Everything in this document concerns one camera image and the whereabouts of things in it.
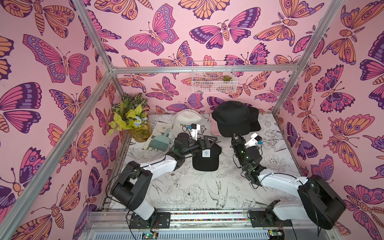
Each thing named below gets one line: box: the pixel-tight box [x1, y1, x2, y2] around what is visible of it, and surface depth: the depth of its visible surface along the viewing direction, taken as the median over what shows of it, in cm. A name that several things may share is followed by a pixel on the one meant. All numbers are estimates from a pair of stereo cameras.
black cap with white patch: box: [192, 143, 222, 172], surface depth 94 cm
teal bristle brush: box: [149, 128, 171, 152], surface depth 104 cm
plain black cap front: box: [211, 101, 251, 138], surface depth 85 cm
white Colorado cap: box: [172, 109, 203, 135], surface depth 108 cm
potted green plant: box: [107, 92, 152, 143], surface depth 92 cm
